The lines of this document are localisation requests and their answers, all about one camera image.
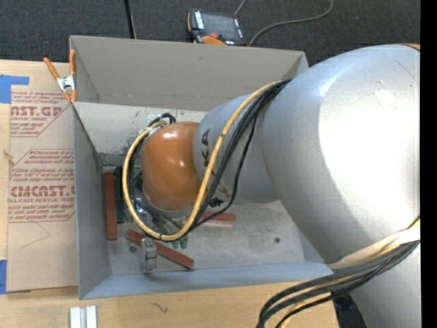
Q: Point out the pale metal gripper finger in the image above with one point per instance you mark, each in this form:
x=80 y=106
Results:
x=153 y=253
x=145 y=256

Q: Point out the red-brown flat block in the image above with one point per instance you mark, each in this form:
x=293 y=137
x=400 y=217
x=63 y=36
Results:
x=110 y=210
x=174 y=255
x=220 y=219

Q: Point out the dark green flat block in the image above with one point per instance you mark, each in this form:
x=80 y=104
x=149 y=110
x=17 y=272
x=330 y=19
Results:
x=119 y=200

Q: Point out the grey metal bin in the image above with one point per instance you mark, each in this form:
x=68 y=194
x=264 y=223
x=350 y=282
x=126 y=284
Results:
x=239 y=251

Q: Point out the brown cardboard board, red print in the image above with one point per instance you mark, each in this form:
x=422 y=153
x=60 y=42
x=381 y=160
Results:
x=41 y=244

